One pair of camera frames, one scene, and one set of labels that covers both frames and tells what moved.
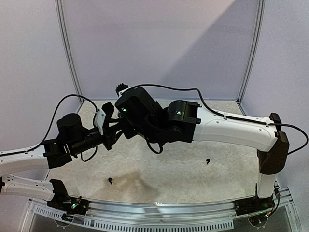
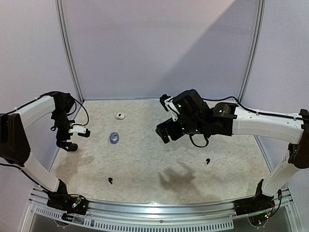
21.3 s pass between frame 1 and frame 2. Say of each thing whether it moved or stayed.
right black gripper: moved
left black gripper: moved
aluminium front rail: stayed
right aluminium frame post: stayed
